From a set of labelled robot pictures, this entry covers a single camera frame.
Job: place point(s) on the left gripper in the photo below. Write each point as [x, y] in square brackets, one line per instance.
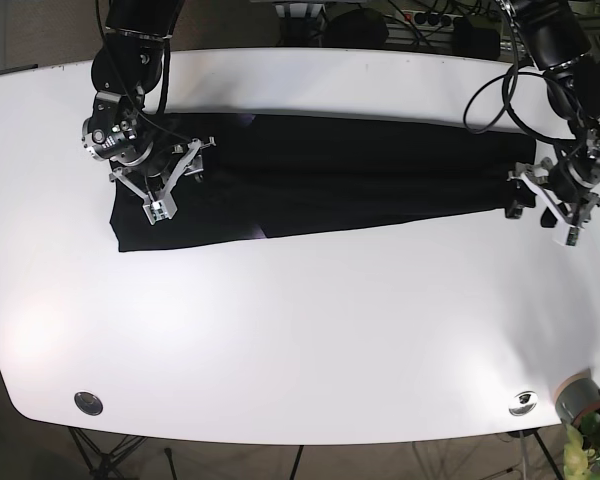
[566, 194]

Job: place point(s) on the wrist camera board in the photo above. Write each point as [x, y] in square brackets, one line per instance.
[160, 209]
[566, 235]

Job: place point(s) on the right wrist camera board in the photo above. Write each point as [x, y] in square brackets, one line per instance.
[160, 209]

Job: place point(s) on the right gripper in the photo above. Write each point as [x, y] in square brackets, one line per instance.
[159, 178]

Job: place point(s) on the left silver table grommet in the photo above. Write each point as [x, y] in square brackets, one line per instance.
[88, 403]

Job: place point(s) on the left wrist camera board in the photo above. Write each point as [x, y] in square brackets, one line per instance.
[566, 235]

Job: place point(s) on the black table leg frame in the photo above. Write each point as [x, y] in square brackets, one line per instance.
[105, 465]

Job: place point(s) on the silver table grommet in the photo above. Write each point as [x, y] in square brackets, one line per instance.
[88, 403]
[523, 403]

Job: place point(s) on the black T-shirt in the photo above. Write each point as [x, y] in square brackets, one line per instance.
[272, 176]

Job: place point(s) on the green potted plant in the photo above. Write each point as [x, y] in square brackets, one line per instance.
[581, 453]

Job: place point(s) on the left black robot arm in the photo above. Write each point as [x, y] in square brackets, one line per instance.
[549, 43]

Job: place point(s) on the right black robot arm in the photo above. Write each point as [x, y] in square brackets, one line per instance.
[148, 151]

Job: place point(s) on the grey plant pot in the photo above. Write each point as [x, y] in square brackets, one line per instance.
[576, 397]

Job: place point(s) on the right silver table grommet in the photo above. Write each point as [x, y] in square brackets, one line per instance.
[523, 403]

